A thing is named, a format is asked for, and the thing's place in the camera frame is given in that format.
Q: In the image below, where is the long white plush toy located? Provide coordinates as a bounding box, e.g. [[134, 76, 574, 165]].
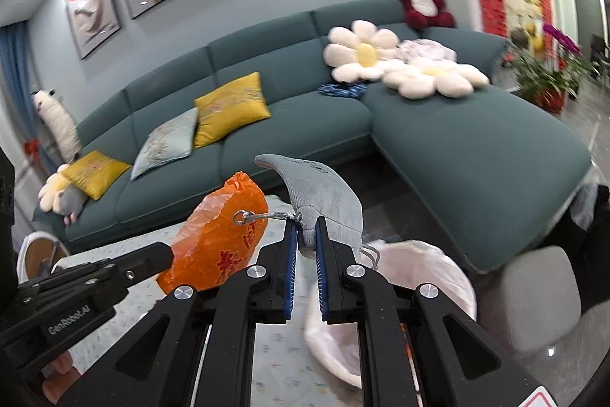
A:
[[31, 89, 82, 162]]

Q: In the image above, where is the black bag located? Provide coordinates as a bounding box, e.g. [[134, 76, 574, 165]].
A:
[[562, 183, 610, 265]]

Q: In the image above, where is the orange plastic bag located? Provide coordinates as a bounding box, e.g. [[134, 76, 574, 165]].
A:
[[156, 171, 270, 293]]

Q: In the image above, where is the small yellow cushion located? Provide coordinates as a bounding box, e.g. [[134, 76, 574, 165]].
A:
[[62, 150, 133, 201]]

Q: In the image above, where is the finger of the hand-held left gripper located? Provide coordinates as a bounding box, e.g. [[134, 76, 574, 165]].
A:
[[16, 241, 175, 309]]

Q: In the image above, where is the light blue embroidered cushion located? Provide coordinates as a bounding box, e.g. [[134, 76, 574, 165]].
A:
[[130, 106, 199, 180]]

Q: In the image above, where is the white round wooden chair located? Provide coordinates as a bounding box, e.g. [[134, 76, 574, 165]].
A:
[[16, 232, 72, 288]]

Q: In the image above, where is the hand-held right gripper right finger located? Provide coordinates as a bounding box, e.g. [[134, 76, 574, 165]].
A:
[[315, 216, 549, 407]]

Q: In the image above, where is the large yellow cushion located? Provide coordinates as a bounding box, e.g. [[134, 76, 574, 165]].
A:
[[194, 72, 271, 149]]

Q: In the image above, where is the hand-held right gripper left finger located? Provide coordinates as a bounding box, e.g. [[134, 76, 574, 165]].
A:
[[62, 216, 299, 407]]

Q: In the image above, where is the bin with white liner bag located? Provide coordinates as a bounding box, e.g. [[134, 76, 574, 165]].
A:
[[302, 238, 478, 391]]

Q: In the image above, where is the floral light blue blanket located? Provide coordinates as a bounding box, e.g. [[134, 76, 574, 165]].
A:
[[52, 195, 368, 407]]

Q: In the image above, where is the blue patterned cloth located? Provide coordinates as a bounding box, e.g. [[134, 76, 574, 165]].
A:
[[318, 82, 368, 100]]

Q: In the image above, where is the grey stool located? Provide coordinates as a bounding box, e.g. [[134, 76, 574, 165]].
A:
[[498, 245, 583, 355]]

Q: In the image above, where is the purple orchid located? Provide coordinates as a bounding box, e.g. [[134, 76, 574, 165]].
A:
[[542, 23, 582, 55]]

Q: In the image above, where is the blue curtain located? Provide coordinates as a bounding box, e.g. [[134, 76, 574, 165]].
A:
[[0, 23, 55, 179]]

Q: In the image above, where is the pale lilac cloth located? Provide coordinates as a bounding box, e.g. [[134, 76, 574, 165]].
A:
[[399, 39, 456, 64]]

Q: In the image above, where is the green plant in red pot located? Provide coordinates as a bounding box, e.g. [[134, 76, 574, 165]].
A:
[[507, 49, 589, 114]]

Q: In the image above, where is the narrow framed wall painting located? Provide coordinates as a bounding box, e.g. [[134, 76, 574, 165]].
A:
[[65, 0, 122, 61]]

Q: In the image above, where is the grey plush mouse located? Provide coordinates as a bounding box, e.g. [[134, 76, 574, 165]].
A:
[[56, 185, 87, 225]]

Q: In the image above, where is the grey drawstring pouch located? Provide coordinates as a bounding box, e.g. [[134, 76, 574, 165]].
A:
[[232, 153, 382, 269]]

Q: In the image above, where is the teal sectional sofa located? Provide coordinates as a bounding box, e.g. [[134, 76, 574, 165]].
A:
[[31, 0, 592, 277]]

